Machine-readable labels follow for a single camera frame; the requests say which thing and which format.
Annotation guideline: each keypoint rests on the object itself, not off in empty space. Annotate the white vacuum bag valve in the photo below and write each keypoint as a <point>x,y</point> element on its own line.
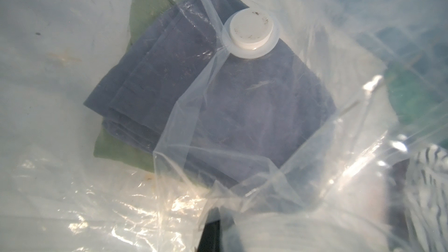
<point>251,33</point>

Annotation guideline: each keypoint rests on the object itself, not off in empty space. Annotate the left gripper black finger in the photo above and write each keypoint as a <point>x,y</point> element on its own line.
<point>211,237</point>

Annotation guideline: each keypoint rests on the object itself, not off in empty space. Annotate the navy blue garment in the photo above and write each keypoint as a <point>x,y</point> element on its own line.
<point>221,118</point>

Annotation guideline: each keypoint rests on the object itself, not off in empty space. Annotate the black white striped garment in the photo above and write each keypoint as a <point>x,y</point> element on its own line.
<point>426,196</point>

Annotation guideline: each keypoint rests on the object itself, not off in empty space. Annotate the clear plastic vacuum bag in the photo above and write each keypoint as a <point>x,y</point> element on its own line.
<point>341,191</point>

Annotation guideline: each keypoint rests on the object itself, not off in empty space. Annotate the olive green garment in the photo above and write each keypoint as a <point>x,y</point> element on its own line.
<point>142,14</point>

